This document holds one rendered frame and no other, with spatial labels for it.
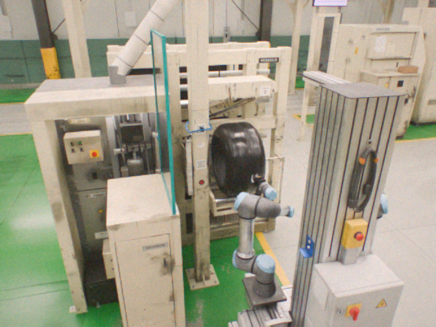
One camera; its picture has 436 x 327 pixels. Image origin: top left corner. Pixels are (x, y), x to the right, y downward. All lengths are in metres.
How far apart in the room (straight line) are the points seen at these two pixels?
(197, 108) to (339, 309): 1.57
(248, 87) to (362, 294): 1.80
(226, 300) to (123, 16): 9.69
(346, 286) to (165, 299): 1.17
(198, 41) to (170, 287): 1.61
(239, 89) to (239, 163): 0.65
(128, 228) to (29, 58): 10.31
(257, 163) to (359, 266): 1.12
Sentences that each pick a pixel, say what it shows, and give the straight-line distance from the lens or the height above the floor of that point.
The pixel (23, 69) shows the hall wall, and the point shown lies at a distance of 12.09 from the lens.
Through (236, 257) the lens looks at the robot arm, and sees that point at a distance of 2.19.
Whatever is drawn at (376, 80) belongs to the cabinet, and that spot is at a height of 1.17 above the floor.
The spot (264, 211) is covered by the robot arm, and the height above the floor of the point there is 1.31.
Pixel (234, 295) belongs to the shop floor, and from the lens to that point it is 3.24.
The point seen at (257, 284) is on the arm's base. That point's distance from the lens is 2.23.
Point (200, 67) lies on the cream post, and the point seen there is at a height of 1.95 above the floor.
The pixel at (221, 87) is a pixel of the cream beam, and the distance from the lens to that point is 2.76.
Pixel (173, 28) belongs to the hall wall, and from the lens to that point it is 11.62.
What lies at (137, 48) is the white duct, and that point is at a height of 2.06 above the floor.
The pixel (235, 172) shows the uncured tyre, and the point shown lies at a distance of 2.51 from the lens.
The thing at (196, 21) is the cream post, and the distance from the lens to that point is 2.39.
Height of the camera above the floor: 2.35
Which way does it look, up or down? 25 degrees down
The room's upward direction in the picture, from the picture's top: straight up
